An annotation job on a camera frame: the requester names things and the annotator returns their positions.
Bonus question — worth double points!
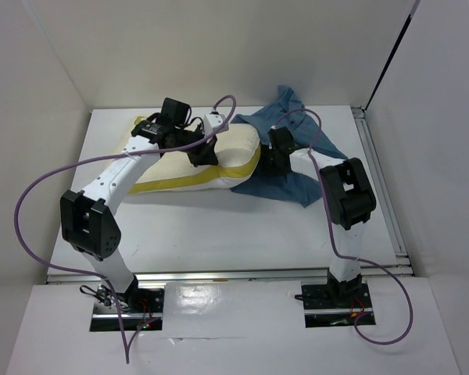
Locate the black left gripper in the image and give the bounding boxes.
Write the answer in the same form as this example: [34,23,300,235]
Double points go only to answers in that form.
[174,123,218,167]

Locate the cream pillow with yellow band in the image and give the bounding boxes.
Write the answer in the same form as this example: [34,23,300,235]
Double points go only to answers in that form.
[130,124,261,195]

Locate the blue fabric pillowcase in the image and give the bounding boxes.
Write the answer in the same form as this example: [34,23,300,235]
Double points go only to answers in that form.
[231,85,348,208]

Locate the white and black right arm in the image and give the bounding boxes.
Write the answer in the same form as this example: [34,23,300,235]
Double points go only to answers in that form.
[260,127,377,306]

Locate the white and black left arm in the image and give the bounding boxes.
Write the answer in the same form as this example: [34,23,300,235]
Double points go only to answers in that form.
[60,98,227,312]

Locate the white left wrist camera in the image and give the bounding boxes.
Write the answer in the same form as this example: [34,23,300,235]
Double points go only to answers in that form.
[202,111,229,136]

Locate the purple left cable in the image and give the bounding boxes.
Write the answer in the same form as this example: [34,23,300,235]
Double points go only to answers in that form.
[14,94,237,364]

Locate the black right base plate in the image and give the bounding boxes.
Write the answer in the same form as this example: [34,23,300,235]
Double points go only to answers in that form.
[294,283,376,328]

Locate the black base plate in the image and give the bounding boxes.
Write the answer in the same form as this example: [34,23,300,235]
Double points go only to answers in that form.
[79,285,165,332]
[294,283,376,328]

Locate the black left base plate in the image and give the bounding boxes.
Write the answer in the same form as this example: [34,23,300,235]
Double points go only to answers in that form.
[79,285,165,332]

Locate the aluminium front rail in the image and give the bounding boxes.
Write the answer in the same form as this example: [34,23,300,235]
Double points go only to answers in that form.
[46,265,414,284]

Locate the black vertical corner post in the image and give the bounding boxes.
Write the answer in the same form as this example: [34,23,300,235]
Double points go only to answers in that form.
[363,0,421,112]

